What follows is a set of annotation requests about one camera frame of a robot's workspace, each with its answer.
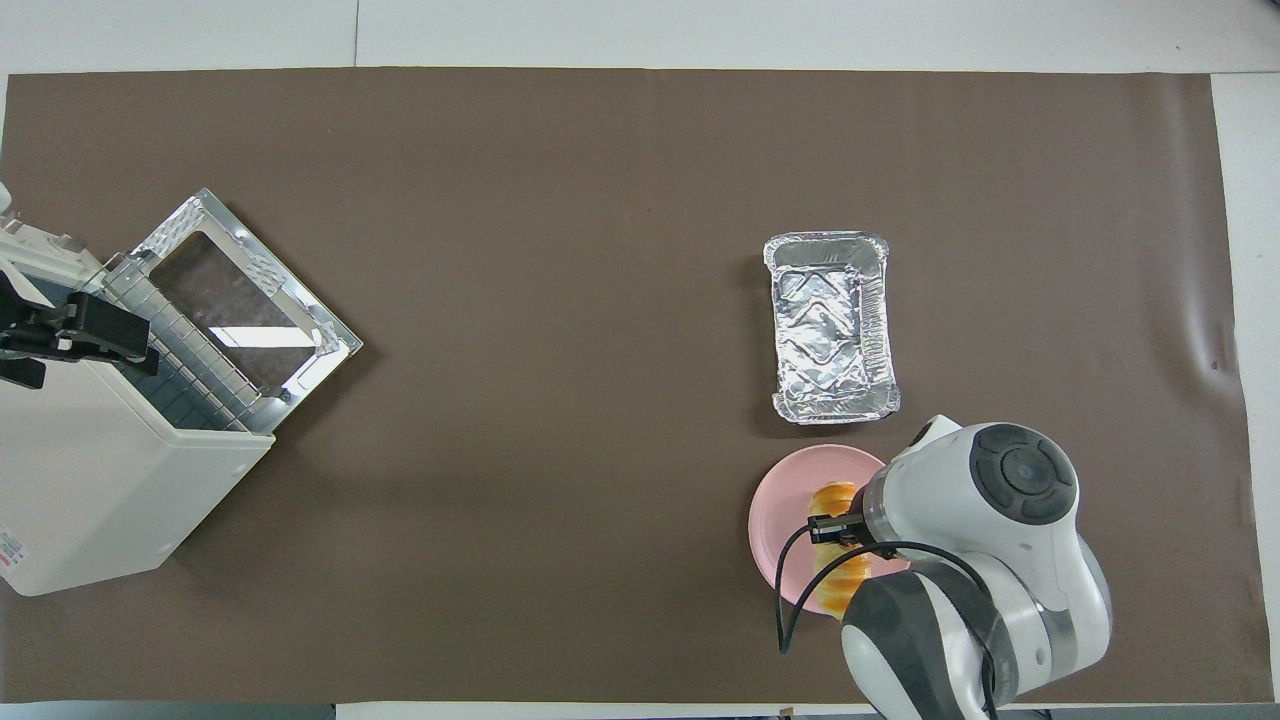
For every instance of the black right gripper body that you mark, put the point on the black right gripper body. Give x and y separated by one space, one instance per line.
860 530

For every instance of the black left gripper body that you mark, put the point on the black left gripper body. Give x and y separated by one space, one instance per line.
40 335

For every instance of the aluminium foil baking tray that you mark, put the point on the aluminium foil baking tray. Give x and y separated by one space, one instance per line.
830 330

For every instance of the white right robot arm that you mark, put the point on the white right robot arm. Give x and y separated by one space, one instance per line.
1010 560

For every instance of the metal oven rack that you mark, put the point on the metal oven rack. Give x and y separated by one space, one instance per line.
200 385

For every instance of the glass oven door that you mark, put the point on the glass oven door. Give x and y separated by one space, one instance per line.
240 300

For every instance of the cream toaster oven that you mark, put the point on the cream toaster oven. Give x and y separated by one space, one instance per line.
100 480

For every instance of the pink round plate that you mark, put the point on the pink round plate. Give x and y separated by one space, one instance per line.
780 510

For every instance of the brown table mat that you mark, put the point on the brown table mat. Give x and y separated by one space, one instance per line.
560 300

